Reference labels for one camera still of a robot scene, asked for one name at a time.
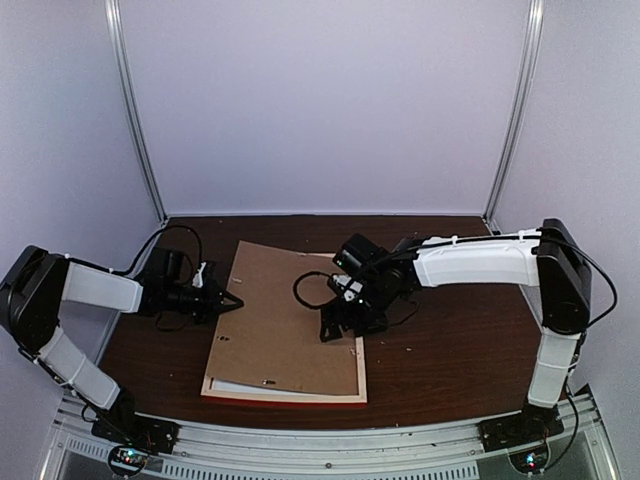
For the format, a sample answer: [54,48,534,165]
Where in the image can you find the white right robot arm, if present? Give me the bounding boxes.
[319,219,591,442]

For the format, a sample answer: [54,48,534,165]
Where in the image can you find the pink wooden picture frame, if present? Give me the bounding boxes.
[199,252,369,409]

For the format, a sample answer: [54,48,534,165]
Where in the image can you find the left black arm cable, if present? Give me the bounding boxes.
[114,225,204,281]

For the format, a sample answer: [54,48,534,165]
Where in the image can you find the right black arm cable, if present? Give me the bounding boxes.
[292,270,336,311]

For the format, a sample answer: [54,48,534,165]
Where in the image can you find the left aluminium corner post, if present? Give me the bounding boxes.
[104,0,168,223]

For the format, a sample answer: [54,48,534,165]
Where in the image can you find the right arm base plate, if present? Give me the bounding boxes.
[478,414,564,452]

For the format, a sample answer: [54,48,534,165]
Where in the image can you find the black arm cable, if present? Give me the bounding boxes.
[292,270,336,311]
[114,225,204,281]

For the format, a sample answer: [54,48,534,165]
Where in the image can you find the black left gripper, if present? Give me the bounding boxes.
[165,278,243,326]

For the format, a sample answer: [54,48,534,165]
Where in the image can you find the brown backing board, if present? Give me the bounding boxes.
[202,239,362,396]

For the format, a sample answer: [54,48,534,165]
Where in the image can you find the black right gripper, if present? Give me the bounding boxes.
[321,274,396,341]

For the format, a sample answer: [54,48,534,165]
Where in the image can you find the right aluminium corner post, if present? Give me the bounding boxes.
[483,0,545,232]

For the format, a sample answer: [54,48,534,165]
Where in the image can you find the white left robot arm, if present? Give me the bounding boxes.
[1,245,244,444]

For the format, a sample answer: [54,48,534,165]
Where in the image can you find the aluminium front rail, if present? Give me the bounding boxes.
[35,394,622,479]

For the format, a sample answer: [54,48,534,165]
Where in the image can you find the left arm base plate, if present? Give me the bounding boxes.
[91,415,180,455]

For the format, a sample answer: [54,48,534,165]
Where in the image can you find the red landscape photo print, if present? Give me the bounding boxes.
[210,378,261,394]

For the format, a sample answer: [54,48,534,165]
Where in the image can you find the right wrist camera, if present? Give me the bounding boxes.
[327,274,362,302]

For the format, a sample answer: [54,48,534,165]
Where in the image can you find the aluminium corner post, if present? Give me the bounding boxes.
[483,0,545,232]
[104,0,168,223]

